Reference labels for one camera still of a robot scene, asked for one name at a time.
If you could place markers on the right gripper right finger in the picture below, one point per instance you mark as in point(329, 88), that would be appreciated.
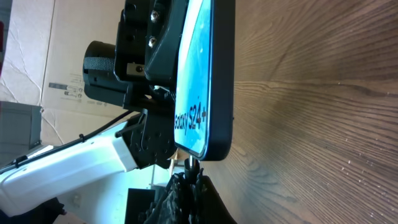
point(209, 207)

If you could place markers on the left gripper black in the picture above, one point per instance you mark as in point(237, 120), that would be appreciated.
point(146, 51)

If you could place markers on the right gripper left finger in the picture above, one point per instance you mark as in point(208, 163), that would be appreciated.
point(174, 205)

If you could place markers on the blue Galaxy smartphone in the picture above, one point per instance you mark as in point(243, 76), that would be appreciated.
point(203, 122)

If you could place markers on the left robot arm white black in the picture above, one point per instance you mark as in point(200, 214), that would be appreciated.
point(109, 83)

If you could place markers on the black monitor background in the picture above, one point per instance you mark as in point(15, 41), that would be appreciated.
point(138, 202)

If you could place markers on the brown cardboard box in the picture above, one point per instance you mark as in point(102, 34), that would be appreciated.
point(46, 44)

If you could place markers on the grey box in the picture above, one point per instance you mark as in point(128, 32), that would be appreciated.
point(20, 130)

